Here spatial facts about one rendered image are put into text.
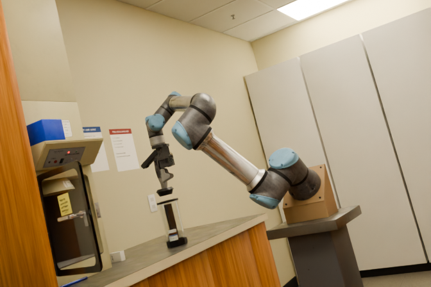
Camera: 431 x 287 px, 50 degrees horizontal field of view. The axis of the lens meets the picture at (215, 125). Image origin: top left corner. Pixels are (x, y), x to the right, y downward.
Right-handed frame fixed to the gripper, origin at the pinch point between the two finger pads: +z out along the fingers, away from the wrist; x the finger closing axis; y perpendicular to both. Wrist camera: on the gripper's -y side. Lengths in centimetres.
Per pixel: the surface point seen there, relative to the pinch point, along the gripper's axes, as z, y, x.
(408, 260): 113, 117, 224
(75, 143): -25, -16, -46
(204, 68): -96, -10, 181
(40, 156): -22, -23, -60
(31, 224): 3, -27, -67
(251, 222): 32, 29, 44
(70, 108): -43, -23, -32
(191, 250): 31.9, 12.9, -16.7
